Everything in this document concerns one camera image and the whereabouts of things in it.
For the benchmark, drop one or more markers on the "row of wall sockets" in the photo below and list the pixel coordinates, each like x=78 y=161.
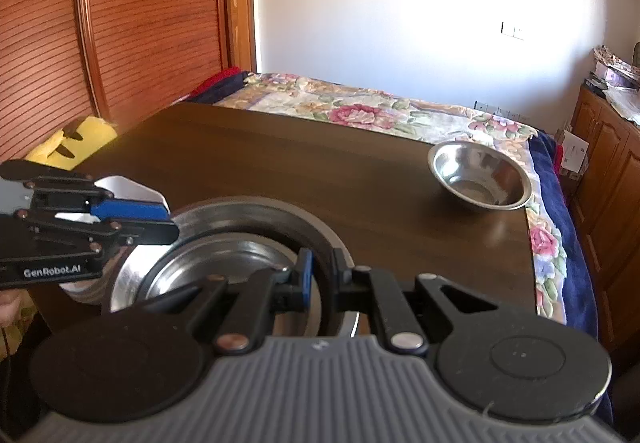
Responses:
x=500 y=109

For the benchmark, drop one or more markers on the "white rectangular plate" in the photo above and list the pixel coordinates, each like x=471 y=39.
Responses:
x=132 y=190

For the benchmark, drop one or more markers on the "wooden headboard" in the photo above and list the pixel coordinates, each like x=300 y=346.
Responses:
x=125 y=23

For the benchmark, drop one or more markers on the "red cloth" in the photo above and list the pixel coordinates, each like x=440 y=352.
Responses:
x=215 y=80

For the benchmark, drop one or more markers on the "small steel bowl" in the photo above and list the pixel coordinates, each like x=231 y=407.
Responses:
x=475 y=178

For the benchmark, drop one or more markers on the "white wall switch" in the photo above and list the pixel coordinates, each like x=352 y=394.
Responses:
x=512 y=30

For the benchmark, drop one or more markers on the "yellow plush toy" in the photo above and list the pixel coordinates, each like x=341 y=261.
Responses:
x=75 y=140

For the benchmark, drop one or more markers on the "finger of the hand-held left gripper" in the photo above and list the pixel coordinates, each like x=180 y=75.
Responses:
x=145 y=232
x=130 y=209

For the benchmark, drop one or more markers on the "floral blanket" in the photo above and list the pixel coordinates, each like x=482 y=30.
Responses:
x=375 y=108

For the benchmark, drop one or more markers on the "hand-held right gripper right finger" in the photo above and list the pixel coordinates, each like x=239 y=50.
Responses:
x=340 y=283

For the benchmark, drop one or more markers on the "wooden cabinet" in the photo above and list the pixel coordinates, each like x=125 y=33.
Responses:
x=610 y=203

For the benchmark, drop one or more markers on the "person's left hand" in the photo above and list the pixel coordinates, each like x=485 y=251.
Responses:
x=9 y=308

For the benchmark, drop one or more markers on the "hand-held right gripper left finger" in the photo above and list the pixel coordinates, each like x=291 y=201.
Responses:
x=306 y=280

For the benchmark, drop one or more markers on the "white paper envelope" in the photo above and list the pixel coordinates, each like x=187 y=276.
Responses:
x=574 y=150

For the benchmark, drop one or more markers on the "large steel bowl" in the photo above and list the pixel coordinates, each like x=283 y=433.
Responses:
x=225 y=263

